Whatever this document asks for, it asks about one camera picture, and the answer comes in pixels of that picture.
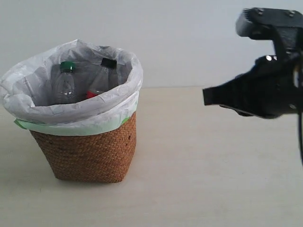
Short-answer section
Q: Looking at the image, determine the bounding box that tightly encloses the white plastic bin liner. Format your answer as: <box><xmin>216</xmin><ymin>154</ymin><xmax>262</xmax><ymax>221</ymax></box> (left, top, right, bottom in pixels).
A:
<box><xmin>0</xmin><ymin>39</ymin><xmax>143</xmax><ymax>136</ymax></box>

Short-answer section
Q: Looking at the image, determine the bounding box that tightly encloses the black cable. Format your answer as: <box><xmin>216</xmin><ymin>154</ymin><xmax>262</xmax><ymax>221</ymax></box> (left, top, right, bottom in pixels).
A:
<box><xmin>296</xmin><ymin>113</ymin><xmax>303</xmax><ymax>167</ymax></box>

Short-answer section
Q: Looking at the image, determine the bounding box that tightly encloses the clear bottle green label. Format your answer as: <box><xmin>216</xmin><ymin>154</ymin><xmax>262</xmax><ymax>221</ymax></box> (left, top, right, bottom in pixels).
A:
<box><xmin>52</xmin><ymin>61</ymin><xmax>77</xmax><ymax>105</ymax></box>

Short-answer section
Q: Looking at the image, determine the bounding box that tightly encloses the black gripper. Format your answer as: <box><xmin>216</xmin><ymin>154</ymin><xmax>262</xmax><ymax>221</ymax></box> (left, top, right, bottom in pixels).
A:
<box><xmin>202</xmin><ymin>23</ymin><xmax>303</xmax><ymax>119</ymax></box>

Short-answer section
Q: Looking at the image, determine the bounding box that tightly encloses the clear bottle red label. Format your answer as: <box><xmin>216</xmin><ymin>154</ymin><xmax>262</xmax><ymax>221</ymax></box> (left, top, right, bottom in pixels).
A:
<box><xmin>86</xmin><ymin>58</ymin><xmax>116</xmax><ymax>99</ymax></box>

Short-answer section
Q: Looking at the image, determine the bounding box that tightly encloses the woven wicker waste basket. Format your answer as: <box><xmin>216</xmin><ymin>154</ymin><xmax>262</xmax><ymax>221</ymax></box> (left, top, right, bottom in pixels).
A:
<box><xmin>30</xmin><ymin>113</ymin><xmax>136</xmax><ymax>183</ymax></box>

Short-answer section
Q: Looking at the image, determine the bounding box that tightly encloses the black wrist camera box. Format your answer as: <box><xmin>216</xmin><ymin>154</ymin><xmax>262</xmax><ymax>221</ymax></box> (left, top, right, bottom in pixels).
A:
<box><xmin>235</xmin><ymin>8</ymin><xmax>303</xmax><ymax>40</ymax></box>

